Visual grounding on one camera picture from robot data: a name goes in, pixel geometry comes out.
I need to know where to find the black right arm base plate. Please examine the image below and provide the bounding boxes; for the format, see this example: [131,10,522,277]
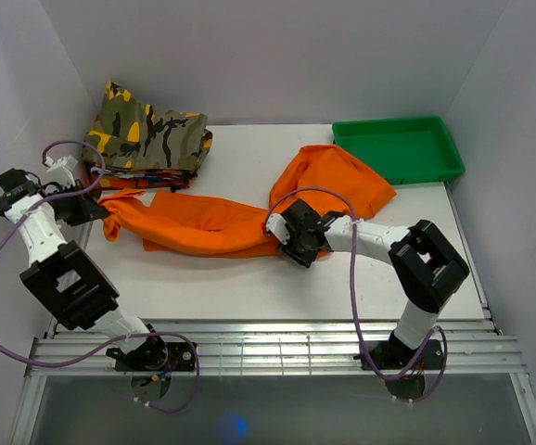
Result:
[368,339,444,371]

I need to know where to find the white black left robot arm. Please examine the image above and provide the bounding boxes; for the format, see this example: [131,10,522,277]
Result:
[0,169,169,371]

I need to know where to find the green plastic tray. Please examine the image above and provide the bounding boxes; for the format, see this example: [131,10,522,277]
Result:
[332,116,466,185]

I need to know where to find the orange trousers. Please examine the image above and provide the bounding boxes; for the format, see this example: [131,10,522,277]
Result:
[99,145,396,259]

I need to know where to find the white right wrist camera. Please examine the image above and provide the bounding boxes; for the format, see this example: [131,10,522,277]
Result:
[263,213,290,245]

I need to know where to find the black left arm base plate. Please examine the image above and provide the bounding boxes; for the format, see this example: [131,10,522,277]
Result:
[106,341,196,372]

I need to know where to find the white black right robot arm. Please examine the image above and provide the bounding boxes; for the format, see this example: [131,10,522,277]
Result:
[264,199,470,370]

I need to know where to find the aluminium table frame rail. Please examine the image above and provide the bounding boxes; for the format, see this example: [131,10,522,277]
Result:
[27,320,527,376]

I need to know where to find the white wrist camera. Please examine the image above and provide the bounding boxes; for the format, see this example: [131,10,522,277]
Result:
[263,213,290,245]
[42,156,78,193]

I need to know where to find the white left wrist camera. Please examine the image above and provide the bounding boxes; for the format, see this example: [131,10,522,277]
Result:
[42,156,78,193]

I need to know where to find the camouflage folded trousers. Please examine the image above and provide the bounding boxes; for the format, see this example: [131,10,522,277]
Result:
[83,81,213,175]

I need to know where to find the stack of folded trousers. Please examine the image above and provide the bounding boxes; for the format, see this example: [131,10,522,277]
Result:
[96,170,198,190]

